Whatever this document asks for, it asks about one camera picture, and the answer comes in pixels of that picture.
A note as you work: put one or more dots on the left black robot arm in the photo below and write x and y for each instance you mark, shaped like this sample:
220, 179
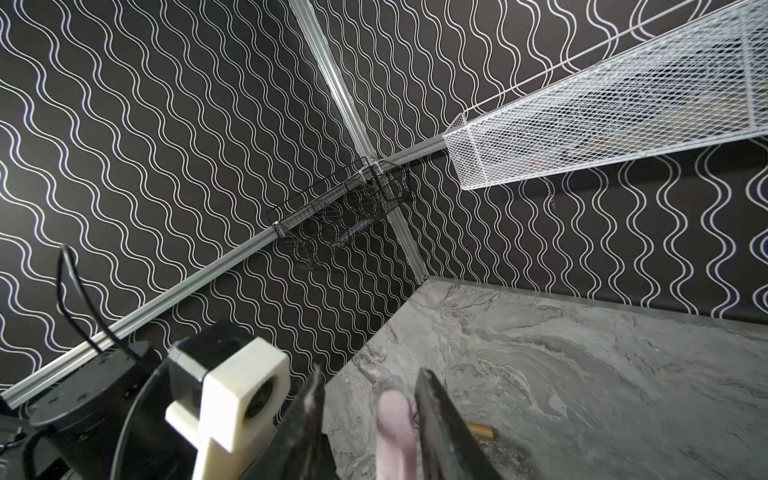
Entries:
110, 413

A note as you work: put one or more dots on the orange pen cap left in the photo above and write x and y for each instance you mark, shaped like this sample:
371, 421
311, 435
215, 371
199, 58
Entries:
482, 431

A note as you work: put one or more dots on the black wire basket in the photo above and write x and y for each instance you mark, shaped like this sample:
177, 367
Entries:
314, 224

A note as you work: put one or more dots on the pink pen cap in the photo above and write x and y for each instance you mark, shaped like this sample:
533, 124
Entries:
396, 440

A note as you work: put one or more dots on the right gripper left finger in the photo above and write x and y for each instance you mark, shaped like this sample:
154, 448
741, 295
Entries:
299, 449

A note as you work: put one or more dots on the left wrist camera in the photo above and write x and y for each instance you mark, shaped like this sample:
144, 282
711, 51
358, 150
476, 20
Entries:
227, 386

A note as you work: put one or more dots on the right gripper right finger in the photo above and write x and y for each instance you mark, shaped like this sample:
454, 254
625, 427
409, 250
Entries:
448, 448

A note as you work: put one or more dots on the white mesh basket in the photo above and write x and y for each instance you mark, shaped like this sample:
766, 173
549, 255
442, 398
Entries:
700, 84

